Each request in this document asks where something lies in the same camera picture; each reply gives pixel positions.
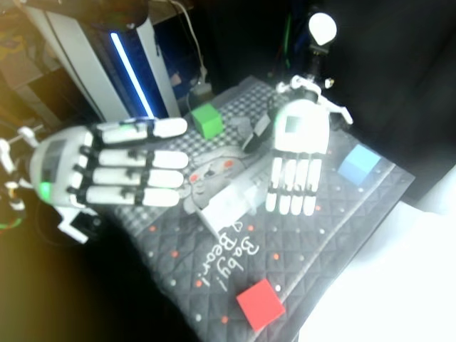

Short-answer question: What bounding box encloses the red block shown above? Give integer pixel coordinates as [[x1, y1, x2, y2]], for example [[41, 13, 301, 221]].
[[236, 278, 286, 331]]

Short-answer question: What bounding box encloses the white cable with plug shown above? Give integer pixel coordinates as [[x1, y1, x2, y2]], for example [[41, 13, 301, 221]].
[[167, 0, 214, 96]]

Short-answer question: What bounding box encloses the white tower with blue light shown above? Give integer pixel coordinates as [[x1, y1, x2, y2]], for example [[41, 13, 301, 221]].
[[21, 6, 181, 124]]

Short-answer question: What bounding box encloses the green block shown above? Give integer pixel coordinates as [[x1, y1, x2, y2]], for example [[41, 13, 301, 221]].
[[190, 103, 224, 139]]

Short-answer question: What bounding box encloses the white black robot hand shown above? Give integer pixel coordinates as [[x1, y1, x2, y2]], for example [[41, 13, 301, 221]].
[[30, 117, 190, 209], [242, 101, 331, 217]]

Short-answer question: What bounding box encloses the green cable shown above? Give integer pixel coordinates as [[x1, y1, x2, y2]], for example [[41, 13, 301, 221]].
[[283, 14, 294, 71], [0, 219, 24, 232]]

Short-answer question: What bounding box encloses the white bracket black wrist camera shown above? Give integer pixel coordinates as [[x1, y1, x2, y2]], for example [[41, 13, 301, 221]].
[[56, 207, 105, 244]]

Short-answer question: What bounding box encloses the black cloth backdrop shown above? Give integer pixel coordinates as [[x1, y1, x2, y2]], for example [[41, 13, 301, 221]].
[[192, 0, 456, 214]]

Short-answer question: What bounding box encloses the dark brown rounded object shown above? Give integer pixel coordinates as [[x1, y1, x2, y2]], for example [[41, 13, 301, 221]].
[[21, 0, 150, 31]]

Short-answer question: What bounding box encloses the grey quilt with bear print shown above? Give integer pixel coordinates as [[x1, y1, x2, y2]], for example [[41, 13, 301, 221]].
[[113, 74, 416, 342]]

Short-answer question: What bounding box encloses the blue block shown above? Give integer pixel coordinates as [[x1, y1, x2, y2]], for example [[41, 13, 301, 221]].
[[336, 145, 382, 186]]

